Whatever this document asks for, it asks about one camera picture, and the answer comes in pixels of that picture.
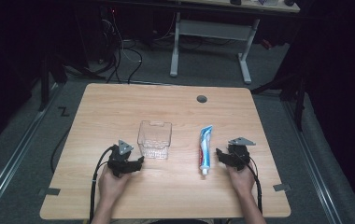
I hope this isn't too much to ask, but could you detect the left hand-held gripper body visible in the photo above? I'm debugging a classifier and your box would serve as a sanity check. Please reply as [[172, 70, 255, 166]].
[[106, 139, 135, 178]]

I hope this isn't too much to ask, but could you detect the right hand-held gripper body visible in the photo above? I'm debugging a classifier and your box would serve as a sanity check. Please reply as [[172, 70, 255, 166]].
[[226, 136, 257, 172]]

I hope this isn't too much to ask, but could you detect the blue white toothpaste tube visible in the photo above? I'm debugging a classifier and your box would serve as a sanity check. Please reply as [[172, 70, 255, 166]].
[[198, 124, 214, 176]]

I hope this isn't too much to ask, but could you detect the clear plastic basket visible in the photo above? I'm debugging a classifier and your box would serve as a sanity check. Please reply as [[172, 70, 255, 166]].
[[136, 119, 173, 161]]

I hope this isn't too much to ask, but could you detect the person's right hand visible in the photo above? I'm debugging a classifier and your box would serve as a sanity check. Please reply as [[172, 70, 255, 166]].
[[226, 162, 256, 196]]

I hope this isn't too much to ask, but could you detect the person's left hand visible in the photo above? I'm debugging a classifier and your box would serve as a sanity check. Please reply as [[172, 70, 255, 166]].
[[97, 164, 133, 203]]

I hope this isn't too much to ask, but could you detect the grey tape piece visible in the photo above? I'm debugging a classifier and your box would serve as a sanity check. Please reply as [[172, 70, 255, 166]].
[[37, 187, 62, 197], [272, 183, 292, 192]]

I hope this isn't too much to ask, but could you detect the black metal stand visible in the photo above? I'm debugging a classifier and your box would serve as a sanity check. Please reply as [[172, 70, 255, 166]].
[[250, 46, 310, 133]]

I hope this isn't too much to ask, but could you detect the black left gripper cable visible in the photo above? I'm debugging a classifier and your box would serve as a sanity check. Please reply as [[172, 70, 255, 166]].
[[88, 145, 116, 224]]

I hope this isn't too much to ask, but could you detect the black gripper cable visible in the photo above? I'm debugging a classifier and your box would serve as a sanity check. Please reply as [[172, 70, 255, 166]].
[[244, 156, 263, 216], [88, 145, 116, 224]]

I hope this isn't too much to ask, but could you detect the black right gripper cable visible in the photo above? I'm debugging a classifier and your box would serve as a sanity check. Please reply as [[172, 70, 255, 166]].
[[244, 156, 263, 216]]

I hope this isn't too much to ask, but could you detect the black floor cable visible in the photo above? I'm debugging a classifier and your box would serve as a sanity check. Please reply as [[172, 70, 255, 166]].
[[50, 124, 74, 175]]

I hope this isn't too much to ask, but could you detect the metal floor rail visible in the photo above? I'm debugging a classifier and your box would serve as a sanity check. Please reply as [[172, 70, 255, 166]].
[[282, 99, 345, 224], [0, 82, 62, 223]]

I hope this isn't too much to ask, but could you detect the bundle of floor cables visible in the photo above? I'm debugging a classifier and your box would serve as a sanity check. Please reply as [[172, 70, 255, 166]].
[[99, 7, 144, 85]]

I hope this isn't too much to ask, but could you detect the white frame desk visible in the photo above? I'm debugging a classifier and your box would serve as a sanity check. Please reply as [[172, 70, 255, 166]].
[[153, 0, 302, 85]]

